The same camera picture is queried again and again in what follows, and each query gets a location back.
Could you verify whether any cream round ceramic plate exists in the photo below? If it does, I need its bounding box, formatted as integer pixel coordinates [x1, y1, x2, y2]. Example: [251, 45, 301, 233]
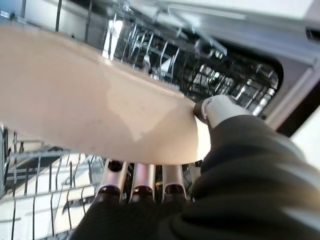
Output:
[0, 26, 212, 166]

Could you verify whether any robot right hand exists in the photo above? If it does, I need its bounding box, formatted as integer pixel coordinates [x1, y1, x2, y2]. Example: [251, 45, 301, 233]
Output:
[72, 94, 320, 240]

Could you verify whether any dishwasher lower wire rack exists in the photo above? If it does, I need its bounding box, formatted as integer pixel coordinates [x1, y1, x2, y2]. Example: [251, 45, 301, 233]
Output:
[0, 0, 282, 240]

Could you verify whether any built-in dishwasher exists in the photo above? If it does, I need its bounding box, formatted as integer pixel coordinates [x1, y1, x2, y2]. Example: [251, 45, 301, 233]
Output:
[104, 0, 320, 138]

